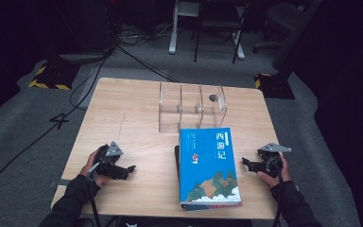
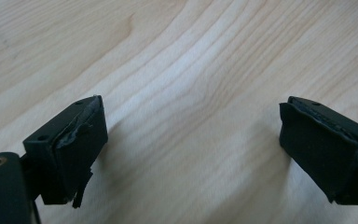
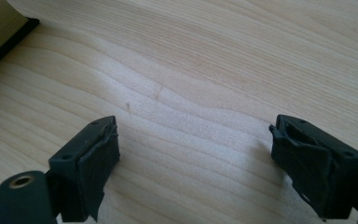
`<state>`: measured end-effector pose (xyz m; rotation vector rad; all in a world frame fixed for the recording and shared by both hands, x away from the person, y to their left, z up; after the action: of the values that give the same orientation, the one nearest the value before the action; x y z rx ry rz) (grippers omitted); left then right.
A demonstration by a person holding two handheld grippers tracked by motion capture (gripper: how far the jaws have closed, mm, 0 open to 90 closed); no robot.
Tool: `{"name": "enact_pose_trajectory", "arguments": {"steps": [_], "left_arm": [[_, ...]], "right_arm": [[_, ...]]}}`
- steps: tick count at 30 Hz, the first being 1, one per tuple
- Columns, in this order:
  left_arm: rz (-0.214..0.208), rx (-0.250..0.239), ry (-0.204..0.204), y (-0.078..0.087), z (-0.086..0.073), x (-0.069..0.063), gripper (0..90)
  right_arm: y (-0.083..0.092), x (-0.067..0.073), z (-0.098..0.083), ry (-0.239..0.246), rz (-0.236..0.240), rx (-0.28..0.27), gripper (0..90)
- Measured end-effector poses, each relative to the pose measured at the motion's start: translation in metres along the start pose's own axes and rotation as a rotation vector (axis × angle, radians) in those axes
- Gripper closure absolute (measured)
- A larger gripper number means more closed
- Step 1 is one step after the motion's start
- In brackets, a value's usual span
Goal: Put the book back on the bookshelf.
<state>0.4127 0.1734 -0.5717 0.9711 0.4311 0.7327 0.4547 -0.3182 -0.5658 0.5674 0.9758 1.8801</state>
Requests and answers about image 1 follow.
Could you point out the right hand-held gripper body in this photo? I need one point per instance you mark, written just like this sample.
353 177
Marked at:
274 160

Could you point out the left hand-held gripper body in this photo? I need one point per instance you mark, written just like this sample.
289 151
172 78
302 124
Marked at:
107 159

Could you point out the thick blue book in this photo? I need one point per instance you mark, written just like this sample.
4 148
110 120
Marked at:
209 167

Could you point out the red book with blue bird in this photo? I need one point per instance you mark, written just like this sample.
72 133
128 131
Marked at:
214 207

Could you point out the clear acrylic book rack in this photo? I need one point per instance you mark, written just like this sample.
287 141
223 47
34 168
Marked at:
189 104

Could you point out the person's right hand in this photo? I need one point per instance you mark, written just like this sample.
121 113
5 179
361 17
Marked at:
285 175

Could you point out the person's left hand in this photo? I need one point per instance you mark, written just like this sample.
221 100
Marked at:
89 165

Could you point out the grey tape strip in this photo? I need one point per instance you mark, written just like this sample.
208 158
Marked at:
61 183
296 188

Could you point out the yellow-black striped stand base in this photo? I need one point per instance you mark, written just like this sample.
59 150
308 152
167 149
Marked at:
53 75
275 86

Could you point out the grey flat stand base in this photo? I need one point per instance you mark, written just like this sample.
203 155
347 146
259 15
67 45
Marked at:
82 57

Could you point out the white desk leg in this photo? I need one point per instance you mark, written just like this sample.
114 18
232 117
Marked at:
240 50
173 31

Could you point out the dark equipment cabinet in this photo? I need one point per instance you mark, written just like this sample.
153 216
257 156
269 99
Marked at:
91 28

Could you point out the black office chair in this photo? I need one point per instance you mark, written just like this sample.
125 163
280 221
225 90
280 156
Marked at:
280 19

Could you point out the dark slanted stand post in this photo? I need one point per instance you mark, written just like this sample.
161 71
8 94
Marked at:
291 41

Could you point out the black metal chair frame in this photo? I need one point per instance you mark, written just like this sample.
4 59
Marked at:
220 26

